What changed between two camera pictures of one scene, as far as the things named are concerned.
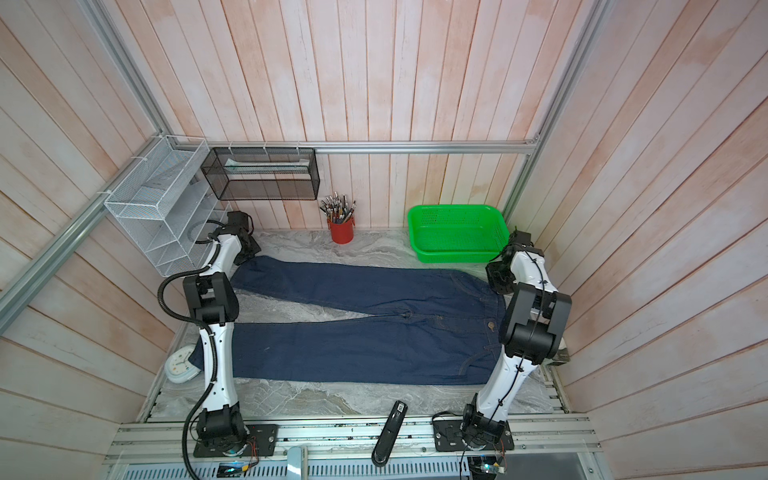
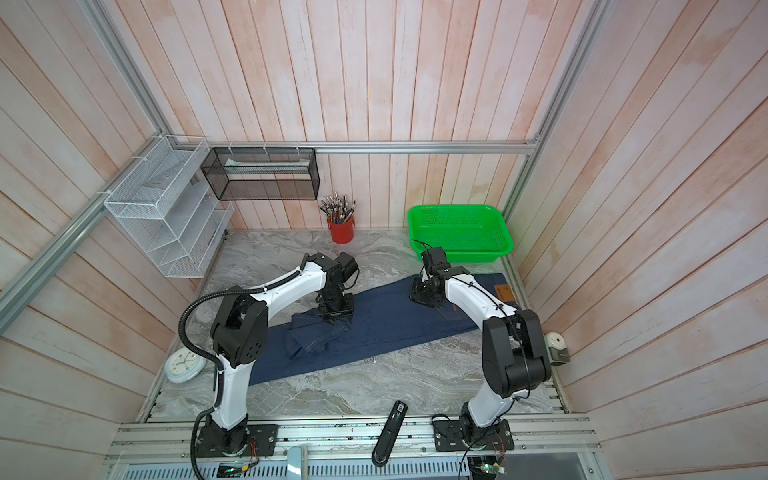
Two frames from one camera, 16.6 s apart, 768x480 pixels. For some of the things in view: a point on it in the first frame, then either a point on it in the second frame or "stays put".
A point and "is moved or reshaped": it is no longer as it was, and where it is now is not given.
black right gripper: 491,268 to 415,294
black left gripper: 254,248 to 347,310
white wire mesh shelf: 167,202 stays put
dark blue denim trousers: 438,325 is moved or reshaped
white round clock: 178,367 stays put
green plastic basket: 458,233 stays put
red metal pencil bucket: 343,233 stays put
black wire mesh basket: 263,173 stays put
